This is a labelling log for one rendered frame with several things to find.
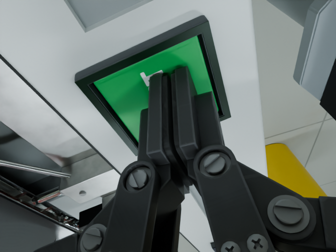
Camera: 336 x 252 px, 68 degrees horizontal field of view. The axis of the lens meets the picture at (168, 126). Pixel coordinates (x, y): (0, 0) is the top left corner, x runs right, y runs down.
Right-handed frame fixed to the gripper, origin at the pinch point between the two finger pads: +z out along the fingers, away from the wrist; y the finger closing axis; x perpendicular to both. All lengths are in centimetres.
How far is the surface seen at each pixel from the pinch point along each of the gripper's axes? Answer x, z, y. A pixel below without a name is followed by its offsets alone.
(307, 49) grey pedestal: -14.4, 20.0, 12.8
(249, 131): -5.5, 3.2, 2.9
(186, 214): -13.6, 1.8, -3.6
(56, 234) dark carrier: -19.3, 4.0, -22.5
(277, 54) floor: -86, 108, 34
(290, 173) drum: -166, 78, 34
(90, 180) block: -10.7, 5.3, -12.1
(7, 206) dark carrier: -10.4, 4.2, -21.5
